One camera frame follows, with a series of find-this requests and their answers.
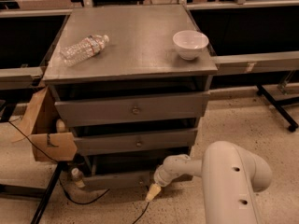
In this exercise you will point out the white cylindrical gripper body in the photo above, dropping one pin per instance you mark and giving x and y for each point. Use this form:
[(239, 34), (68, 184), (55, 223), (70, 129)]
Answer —
[(162, 177)]

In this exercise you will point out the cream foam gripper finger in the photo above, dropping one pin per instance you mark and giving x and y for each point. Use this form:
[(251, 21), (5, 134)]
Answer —
[(154, 190)]

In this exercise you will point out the grey bottom drawer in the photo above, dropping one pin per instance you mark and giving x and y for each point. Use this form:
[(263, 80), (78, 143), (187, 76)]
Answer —
[(122, 170)]

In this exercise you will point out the grey drawer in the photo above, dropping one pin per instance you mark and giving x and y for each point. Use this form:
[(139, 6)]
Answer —
[(129, 142), (133, 108), (122, 170)]

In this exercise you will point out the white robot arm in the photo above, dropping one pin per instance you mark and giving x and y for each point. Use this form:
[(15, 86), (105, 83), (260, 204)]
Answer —
[(231, 176)]

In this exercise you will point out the grey middle drawer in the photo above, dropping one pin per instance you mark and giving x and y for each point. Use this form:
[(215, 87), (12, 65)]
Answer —
[(129, 142)]

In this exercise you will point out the grey top drawer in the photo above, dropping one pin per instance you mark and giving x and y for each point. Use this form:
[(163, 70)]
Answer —
[(133, 108)]

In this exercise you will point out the grey drawer cabinet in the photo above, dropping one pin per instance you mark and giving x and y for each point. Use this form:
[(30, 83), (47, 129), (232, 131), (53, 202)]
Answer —
[(140, 59)]

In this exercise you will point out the small white-capped bottle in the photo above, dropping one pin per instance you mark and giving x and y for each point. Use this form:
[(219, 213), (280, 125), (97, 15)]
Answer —
[(77, 177)]

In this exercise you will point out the black stand leg left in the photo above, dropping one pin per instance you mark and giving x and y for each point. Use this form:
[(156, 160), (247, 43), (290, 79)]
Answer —
[(47, 193)]

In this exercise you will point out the brown cardboard box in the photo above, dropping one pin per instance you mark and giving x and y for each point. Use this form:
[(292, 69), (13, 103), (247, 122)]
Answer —
[(41, 124)]

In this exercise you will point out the black wheeled stand leg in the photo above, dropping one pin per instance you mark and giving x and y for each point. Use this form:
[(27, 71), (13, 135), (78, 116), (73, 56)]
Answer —
[(278, 105)]

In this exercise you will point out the white ceramic bowl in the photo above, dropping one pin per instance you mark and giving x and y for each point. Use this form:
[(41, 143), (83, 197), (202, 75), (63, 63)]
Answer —
[(189, 44)]

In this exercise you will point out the clear plastic water bottle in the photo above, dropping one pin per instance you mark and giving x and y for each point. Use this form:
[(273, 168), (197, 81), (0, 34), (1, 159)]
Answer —
[(84, 50)]

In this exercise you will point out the grey bench rail right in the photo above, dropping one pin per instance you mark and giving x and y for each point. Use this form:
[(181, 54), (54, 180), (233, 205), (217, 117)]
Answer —
[(257, 63)]

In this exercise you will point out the grey bench rail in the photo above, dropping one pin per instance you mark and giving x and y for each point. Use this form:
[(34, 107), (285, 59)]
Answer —
[(20, 78), (257, 63)]

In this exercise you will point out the grey bench rail left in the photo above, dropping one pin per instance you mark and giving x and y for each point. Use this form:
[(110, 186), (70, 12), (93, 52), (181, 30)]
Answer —
[(20, 78)]

